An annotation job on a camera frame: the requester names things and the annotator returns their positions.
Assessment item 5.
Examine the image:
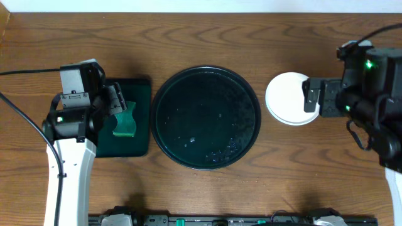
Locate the white plate with green stain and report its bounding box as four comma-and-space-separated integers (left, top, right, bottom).
265, 72, 318, 126

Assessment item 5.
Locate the green scouring sponge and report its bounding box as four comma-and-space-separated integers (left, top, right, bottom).
112, 101, 137, 137

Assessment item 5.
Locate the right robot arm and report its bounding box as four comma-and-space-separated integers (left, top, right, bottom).
301, 45, 401, 225

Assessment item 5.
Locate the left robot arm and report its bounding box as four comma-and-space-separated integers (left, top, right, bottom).
42, 83, 127, 225

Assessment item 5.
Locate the rectangular black water tray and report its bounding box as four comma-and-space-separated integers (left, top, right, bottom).
96, 78, 151, 158

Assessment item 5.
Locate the round black tray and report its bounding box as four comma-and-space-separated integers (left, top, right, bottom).
150, 65, 261, 170

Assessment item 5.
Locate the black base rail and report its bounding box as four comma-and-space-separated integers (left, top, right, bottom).
88, 207, 379, 226

